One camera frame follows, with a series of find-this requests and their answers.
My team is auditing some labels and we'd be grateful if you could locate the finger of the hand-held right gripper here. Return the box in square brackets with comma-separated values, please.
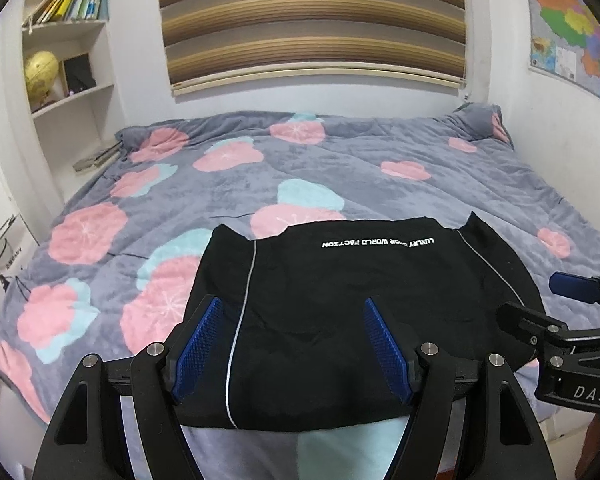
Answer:
[550, 271, 600, 306]
[498, 302, 572, 356]

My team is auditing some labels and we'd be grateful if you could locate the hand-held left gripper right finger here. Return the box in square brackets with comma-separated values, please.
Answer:
[362, 297, 556, 480]

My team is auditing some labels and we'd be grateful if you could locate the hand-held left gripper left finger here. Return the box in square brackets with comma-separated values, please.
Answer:
[32, 296, 222, 480]

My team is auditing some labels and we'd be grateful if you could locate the black hooded jacket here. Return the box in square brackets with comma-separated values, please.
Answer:
[182, 211, 546, 433]

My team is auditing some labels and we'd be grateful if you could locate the grey floral blanket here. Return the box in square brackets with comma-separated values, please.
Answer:
[0, 104, 600, 480]

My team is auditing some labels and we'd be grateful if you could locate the grey floral pillow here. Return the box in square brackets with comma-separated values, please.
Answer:
[450, 103, 514, 152]

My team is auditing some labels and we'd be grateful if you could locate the white printed bag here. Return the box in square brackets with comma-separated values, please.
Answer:
[0, 212, 31, 323]

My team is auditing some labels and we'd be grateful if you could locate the flat stack of books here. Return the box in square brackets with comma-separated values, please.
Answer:
[72, 142, 124, 174]

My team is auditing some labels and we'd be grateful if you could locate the white bookshelf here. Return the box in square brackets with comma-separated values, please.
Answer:
[20, 0, 117, 173]

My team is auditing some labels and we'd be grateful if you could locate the black box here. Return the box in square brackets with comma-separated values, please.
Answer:
[61, 52, 97, 94]

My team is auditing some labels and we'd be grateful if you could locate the golden globe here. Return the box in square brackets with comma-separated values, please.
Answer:
[24, 51, 61, 111]

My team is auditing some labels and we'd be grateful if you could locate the striped brown window blind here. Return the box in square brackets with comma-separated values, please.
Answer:
[157, 0, 468, 95]

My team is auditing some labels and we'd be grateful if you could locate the colourful wall map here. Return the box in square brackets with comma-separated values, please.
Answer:
[522, 0, 600, 111]

